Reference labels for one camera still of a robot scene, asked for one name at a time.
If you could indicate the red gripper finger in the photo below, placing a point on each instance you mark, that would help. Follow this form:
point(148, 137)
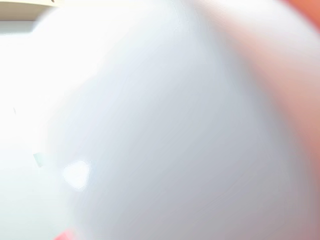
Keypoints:
point(66, 235)

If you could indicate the orange plastic box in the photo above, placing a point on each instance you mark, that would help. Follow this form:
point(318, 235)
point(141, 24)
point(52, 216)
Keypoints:
point(311, 15)

